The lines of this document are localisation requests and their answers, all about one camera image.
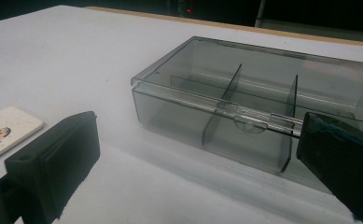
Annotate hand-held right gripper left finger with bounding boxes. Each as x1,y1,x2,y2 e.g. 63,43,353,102
5,110,101,224

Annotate transparent grey compartment box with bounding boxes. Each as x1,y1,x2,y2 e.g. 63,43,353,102
131,35,363,194

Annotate white cartoon print card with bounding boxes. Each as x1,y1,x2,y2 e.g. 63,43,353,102
0,105,45,167

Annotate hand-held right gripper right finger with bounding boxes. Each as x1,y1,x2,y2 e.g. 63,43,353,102
295,111,363,224

